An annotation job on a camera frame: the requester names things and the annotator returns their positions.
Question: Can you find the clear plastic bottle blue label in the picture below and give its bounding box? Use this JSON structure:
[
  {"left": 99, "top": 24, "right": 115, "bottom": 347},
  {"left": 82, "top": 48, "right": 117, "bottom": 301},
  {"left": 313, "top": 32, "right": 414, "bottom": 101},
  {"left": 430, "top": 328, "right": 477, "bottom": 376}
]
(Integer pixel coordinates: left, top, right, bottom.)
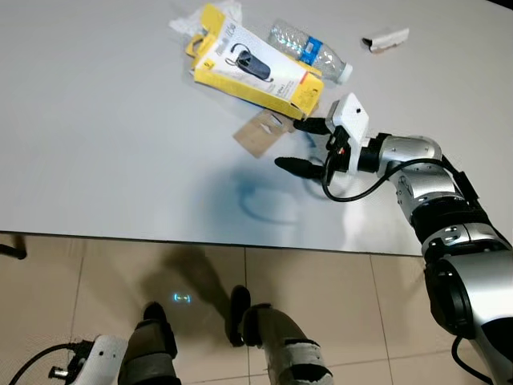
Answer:
[{"left": 268, "top": 20, "right": 353, "bottom": 85}]

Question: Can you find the white table with black legs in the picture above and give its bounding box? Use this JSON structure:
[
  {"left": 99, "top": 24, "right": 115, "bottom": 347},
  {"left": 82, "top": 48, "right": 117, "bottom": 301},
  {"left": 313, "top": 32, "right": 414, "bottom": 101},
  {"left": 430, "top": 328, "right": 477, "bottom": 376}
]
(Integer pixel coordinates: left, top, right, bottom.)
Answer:
[{"left": 0, "top": 0, "right": 513, "bottom": 260}]

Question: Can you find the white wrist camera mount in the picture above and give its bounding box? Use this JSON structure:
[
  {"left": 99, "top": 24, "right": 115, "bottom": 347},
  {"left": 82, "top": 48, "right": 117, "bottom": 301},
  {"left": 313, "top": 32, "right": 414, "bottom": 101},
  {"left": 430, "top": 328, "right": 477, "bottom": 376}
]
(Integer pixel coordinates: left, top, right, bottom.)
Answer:
[
  {"left": 329, "top": 93, "right": 370, "bottom": 153},
  {"left": 71, "top": 334, "right": 129, "bottom": 385}
]

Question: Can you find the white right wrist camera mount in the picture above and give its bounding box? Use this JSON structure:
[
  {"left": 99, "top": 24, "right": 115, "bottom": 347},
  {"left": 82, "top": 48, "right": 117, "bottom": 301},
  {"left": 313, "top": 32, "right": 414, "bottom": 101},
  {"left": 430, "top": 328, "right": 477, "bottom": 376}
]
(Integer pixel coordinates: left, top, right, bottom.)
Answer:
[{"left": 329, "top": 93, "right": 370, "bottom": 153}]

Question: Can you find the small white wrapper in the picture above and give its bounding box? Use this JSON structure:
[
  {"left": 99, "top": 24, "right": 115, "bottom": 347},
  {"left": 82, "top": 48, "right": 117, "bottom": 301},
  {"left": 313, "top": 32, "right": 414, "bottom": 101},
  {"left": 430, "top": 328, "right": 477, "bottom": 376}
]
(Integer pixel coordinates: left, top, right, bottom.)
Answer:
[{"left": 361, "top": 27, "right": 410, "bottom": 54}]

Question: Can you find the robot right leg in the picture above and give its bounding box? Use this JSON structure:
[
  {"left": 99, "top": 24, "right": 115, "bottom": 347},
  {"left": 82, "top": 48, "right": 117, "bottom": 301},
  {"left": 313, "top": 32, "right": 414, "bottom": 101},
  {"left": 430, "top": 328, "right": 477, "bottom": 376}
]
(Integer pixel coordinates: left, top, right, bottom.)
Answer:
[{"left": 231, "top": 286, "right": 333, "bottom": 385}]

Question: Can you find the brown cardboard insert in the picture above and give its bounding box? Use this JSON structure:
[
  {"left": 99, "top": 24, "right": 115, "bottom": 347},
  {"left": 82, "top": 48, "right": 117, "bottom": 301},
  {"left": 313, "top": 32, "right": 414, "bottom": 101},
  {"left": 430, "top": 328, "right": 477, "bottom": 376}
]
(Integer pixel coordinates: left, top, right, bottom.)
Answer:
[{"left": 232, "top": 110, "right": 296, "bottom": 158}]

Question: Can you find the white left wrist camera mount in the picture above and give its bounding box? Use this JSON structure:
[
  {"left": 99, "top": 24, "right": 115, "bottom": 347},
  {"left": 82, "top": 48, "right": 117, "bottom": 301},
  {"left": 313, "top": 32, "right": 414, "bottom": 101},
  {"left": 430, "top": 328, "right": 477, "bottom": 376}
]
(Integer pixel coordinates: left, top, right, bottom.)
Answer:
[{"left": 71, "top": 334, "right": 129, "bottom": 385}]

